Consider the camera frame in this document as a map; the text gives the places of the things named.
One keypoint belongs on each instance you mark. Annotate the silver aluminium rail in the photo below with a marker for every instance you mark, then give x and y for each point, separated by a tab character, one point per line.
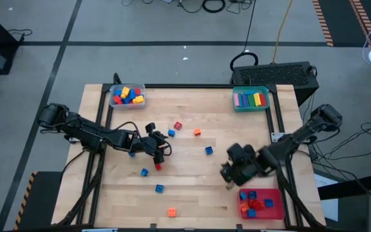
100	230

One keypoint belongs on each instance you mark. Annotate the black perforated computer case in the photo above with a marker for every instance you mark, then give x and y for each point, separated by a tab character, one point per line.
274	75

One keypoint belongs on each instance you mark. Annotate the small orange stud block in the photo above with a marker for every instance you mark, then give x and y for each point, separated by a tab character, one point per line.
197	132
244	206
172	212

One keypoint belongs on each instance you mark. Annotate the white paper sheet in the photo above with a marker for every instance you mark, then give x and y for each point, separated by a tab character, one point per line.
325	181

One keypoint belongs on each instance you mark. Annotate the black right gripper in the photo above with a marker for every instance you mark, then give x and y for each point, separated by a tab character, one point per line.
250	167

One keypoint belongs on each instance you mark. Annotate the small blue stud block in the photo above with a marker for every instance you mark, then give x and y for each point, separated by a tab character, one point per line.
268	203
159	189
144	172
252	212
243	195
252	194
171	132
208	150
131	154

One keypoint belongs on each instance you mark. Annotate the large blue stud block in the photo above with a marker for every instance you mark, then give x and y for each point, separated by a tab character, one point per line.
118	92
132	95
126	100

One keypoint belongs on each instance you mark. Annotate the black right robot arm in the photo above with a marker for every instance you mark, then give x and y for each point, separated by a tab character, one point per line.
301	135

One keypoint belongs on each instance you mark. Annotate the black frame clip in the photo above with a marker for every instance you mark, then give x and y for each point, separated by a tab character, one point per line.
237	227
153	227

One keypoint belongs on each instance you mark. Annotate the small red stud block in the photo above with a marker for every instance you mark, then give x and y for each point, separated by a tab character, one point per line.
178	125
260	205
253	203
158	167

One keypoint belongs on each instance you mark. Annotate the long teal block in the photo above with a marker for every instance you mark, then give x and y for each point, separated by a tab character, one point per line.
241	100

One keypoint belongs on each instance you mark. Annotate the clear plastic bin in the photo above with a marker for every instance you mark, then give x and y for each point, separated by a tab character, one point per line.
127	107

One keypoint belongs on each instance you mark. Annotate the long yellow block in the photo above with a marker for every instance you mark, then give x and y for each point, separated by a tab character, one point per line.
257	99

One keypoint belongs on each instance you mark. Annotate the red plastic bin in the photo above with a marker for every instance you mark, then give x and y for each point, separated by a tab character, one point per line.
277	214

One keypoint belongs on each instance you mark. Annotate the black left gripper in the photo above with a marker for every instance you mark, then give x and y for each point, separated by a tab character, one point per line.
153	145

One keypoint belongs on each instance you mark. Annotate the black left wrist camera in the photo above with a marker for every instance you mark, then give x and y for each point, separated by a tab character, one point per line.
150	127

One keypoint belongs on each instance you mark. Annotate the black orange striped floor mat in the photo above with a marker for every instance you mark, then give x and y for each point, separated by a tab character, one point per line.
34	199
340	19

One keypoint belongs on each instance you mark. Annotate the large yellow stud block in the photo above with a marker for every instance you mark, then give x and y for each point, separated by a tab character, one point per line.
138	99
125	92

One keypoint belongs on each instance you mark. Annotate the long purple block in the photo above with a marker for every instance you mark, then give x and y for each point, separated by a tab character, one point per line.
245	100

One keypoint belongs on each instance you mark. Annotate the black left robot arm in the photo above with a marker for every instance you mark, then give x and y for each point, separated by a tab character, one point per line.
85	130

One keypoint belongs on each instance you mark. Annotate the silver mounting bracket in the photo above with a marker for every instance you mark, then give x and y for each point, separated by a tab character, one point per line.
72	139
277	137

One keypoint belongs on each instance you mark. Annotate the long green block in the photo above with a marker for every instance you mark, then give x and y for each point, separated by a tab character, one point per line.
252	100

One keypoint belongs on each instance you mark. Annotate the long red block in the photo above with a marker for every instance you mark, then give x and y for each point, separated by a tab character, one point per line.
263	100

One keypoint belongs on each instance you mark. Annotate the large red stud block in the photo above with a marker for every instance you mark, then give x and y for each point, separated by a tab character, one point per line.
137	91
118	100

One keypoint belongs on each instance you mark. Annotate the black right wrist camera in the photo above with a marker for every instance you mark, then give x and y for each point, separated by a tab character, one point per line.
235	151

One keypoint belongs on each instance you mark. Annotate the teal plastic bin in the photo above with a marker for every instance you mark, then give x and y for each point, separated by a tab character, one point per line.
251	109

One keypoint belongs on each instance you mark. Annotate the long pink block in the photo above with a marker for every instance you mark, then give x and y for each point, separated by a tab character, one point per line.
237	100

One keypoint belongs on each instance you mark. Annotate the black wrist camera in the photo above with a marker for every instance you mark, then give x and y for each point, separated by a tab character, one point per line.
235	151
150	127

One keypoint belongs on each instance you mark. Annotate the long blue block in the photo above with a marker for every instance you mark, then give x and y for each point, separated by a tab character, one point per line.
250	93

